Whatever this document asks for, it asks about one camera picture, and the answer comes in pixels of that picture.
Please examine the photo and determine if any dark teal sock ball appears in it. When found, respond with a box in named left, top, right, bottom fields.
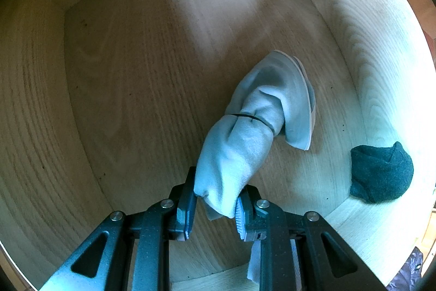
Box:
left=350, top=141, right=414, bottom=204

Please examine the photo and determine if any grey cloth bundle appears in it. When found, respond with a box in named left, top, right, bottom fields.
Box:
left=194, top=50, right=316, bottom=220

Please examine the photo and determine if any purple puffy jacket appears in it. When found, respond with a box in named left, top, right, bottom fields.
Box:
left=386, top=247, right=423, bottom=291

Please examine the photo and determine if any light blue knit sock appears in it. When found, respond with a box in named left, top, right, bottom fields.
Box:
left=247, top=239, right=302, bottom=290

